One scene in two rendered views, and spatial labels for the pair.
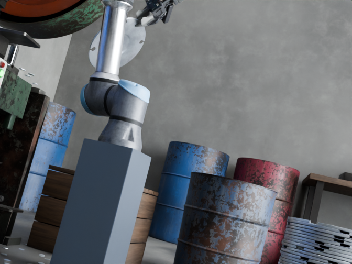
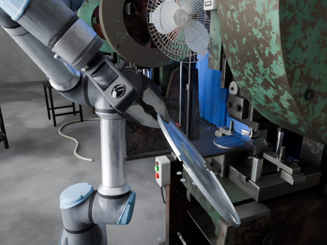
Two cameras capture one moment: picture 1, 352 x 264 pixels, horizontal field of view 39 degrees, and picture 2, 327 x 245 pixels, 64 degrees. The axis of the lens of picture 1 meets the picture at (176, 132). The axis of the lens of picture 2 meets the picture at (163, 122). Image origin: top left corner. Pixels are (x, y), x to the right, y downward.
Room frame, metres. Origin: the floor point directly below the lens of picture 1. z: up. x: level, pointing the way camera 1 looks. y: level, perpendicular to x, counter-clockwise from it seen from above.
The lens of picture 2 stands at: (2.52, 0.01, 1.22)
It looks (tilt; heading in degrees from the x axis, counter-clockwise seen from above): 19 degrees down; 147
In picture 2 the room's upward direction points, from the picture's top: straight up
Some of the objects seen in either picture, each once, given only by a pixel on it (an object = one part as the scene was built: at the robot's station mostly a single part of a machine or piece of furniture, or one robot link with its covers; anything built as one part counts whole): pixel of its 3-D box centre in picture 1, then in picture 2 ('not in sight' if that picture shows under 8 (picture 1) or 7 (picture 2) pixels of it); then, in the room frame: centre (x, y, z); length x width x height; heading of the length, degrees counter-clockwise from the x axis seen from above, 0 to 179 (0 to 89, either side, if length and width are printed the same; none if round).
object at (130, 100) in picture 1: (129, 101); (79, 204); (1.67, 0.18, 0.62); 0.13 x 0.12 x 0.14; 53
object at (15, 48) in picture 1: (12, 54); (256, 167); (1.99, 0.73, 0.75); 0.03 x 0.03 x 0.10; 79
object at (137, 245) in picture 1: (97, 217); not in sight; (2.24, 0.25, 0.18); 0.40 x 0.38 x 0.35; 75
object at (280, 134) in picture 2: not in sight; (280, 137); (1.94, 0.94, 0.80); 0.02 x 0.02 x 0.14
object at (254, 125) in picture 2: not in sight; (256, 119); (1.85, 0.90, 0.86); 0.20 x 0.16 x 0.05; 169
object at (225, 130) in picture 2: not in sight; (229, 130); (1.68, 0.93, 0.76); 0.17 x 0.06 x 0.10; 169
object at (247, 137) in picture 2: not in sight; (252, 143); (1.85, 0.89, 0.76); 0.15 x 0.09 x 0.05; 169
